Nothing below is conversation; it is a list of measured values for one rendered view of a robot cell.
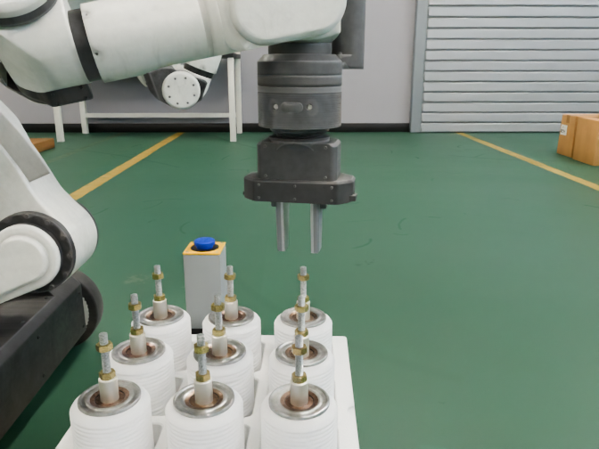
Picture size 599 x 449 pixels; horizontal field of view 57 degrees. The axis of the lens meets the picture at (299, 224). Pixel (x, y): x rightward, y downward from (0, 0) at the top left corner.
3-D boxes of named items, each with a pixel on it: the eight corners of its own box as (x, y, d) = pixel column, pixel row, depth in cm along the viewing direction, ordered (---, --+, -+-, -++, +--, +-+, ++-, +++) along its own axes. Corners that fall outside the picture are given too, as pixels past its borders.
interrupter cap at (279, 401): (264, 420, 65) (264, 415, 65) (273, 385, 72) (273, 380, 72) (328, 424, 64) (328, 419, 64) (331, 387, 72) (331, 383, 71)
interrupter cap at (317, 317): (324, 309, 95) (324, 306, 94) (327, 330, 87) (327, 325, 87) (281, 309, 95) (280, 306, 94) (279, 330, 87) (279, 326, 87)
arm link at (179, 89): (151, 120, 114) (110, 7, 104) (149, 107, 125) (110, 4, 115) (205, 103, 116) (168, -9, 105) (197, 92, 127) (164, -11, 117)
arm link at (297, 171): (232, 204, 58) (228, 86, 55) (256, 185, 67) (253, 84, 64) (352, 209, 56) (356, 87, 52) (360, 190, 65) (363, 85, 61)
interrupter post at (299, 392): (288, 409, 67) (288, 385, 66) (290, 397, 70) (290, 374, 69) (307, 410, 67) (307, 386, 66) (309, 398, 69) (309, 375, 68)
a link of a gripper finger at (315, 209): (309, 255, 61) (310, 200, 59) (315, 246, 64) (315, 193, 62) (324, 256, 61) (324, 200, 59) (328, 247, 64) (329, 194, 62)
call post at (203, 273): (191, 400, 112) (182, 255, 103) (198, 381, 118) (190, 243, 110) (225, 401, 111) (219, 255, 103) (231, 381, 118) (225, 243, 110)
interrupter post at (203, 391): (215, 405, 68) (214, 382, 67) (195, 409, 67) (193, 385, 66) (212, 395, 70) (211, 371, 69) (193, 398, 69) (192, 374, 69)
